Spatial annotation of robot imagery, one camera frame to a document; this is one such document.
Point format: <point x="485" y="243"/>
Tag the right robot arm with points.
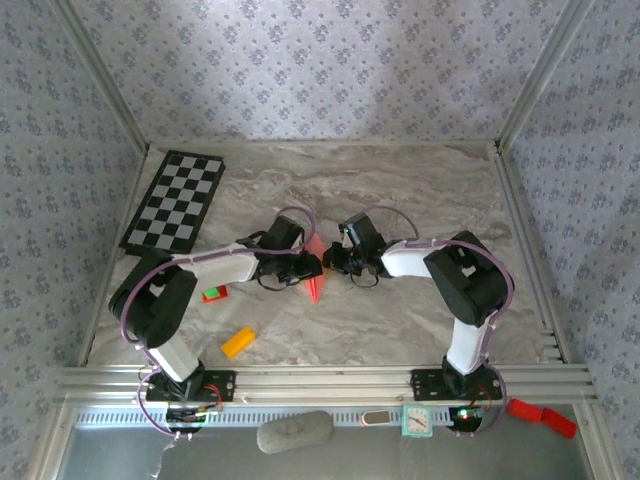
<point x="465" y="285"/>

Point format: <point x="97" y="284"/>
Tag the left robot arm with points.
<point x="150" y="310"/>

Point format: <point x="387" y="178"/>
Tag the teal square clock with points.
<point x="417" y="421"/>

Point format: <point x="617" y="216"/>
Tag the red toy block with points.
<point x="222" y="296"/>

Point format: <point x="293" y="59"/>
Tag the green toy block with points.
<point x="214" y="292"/>

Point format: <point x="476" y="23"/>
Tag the yellow toy block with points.
<point x="239" y="343"/>

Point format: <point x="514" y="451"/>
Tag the black and grey chessboard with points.
<point x="175" y="200"/>

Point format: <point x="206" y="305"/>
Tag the small white pink device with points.
<point x="376" y="418"/>

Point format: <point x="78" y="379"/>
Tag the grey stone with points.
<point x="295" y="431"/>

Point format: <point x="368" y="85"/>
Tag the red plastic object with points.
<point x="542" y="417"/>

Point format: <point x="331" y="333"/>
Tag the aluminium frame rail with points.
<point x="320" y="385"/>

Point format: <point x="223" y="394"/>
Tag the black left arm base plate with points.
<point x="220" y="386"/>

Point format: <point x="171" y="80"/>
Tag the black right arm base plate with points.
<point x="425" y="385"/>

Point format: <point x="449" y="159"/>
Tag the aluminium side rail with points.
<point x="530" y="260"/>

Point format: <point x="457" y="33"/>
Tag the aluminium frame post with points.
<point x="540" y="75"/>
<point x="100" y="80"/>

